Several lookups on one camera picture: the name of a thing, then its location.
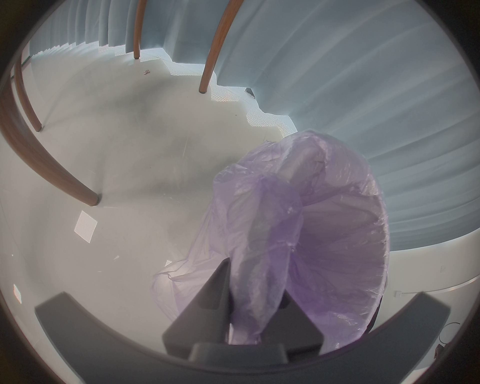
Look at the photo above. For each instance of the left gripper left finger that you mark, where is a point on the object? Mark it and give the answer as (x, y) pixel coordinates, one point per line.
(206, 315)

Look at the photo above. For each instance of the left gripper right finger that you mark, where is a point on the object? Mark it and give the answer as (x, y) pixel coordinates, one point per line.
(296, 326)

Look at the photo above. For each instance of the purple plastic bag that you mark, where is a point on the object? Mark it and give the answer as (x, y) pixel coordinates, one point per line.
(330, 232)

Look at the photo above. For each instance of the white cushioned wooden chair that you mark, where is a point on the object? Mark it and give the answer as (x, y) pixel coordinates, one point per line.
(86, 193)

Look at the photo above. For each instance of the pale blue curtain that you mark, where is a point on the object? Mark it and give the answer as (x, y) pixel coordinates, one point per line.
(375, 93)

